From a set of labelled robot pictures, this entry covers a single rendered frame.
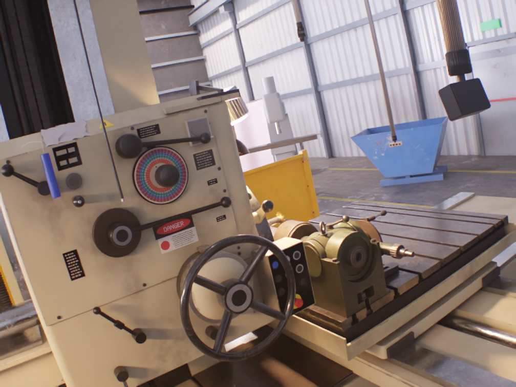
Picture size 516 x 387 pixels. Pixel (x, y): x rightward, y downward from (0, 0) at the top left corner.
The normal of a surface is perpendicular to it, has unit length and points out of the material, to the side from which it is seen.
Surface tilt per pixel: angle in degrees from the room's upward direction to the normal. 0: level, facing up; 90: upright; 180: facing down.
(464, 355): 0
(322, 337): 90
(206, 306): 101
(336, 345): 90
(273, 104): 90
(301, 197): 90
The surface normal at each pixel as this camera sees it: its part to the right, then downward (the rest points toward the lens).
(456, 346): -0.22, -0.96
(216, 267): 0.33, -0.44
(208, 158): 0.51, 0.04
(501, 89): -0.83, 0.29
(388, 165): -0.48, 0.27
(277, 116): -0.07, 0.20
